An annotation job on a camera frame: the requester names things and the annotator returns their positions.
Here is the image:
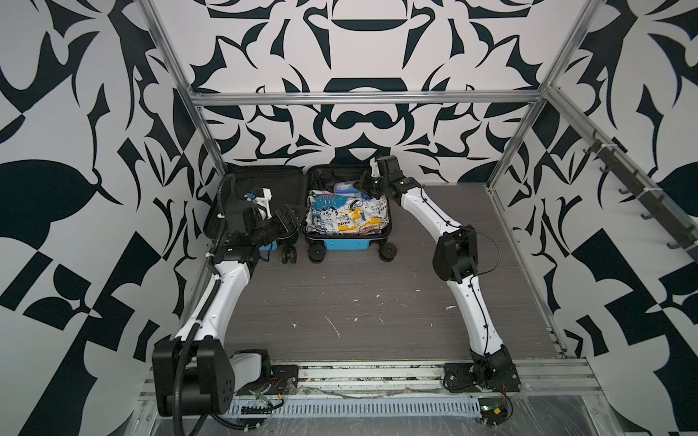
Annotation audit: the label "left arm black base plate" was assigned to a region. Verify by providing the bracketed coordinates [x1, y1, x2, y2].
[236, 364, 300, 396]

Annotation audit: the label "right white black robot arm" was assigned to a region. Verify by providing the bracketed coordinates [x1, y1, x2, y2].
[356, 156, 521, 393]

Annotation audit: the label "black wall hook rack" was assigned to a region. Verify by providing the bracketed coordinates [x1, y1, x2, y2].
[582, 130, 697, 263]

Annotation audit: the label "clear cup with blue lid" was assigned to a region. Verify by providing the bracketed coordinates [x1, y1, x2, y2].
[333, 181, 371, 200]

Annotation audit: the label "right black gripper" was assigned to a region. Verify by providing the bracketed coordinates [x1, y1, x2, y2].
[353, 171, 392, 199]

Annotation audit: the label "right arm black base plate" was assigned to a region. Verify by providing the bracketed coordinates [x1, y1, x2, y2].
[443, 363, 521, 393]

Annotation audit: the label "white blue yellow patterned shirt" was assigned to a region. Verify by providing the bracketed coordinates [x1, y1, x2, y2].
[305, 191, 391, 236]

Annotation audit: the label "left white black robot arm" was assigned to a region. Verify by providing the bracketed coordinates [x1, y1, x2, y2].
[152, 174, 305, 435]

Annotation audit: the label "white slotted cable duct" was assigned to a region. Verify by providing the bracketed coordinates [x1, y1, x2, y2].
[225, 398, 482, 419]

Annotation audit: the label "blue hard-shell suitcase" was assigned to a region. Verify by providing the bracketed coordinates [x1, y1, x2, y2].
[204, 163, 397, 263]

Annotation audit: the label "aluminium frame rails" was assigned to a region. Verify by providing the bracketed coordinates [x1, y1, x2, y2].
[133, 0, 698, 350]

